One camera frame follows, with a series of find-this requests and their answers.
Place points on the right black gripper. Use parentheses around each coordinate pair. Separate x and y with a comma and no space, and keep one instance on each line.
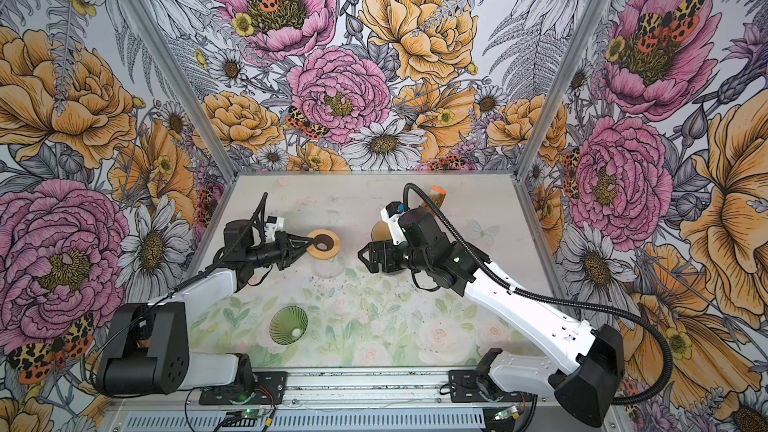
(388,264)

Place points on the brown coffee filter stack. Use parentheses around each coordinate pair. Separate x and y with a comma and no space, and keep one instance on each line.
(437,196)

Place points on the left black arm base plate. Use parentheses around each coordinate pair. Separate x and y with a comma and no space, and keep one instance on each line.
(265,388)

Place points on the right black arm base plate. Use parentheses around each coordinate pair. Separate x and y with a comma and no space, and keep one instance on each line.
(470,386)

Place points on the aluminium rail frame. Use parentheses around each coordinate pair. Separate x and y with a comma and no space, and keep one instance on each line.
(327,389)

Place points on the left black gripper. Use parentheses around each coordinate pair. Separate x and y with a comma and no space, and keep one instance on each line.
(289,250)

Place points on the clear glass flask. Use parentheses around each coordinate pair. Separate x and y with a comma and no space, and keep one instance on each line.
(328,269)

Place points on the single brown coffee filter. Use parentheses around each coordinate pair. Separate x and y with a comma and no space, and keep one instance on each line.
(381,232)

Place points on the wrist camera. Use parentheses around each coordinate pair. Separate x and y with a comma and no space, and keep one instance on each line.
(272,226)
(390,215)

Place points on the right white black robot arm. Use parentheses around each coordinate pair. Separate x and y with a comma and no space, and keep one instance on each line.
(583,367)

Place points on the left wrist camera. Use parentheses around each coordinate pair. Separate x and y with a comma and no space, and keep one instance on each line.
(272,226)

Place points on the white vented cable duct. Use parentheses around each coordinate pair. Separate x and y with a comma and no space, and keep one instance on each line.
(459,419)

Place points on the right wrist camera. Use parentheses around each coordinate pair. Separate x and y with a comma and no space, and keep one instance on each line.
(390,215)

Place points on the green glass dripper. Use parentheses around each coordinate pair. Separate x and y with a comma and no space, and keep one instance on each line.
(288,325)

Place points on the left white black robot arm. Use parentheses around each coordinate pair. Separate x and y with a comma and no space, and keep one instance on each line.
(147,350)

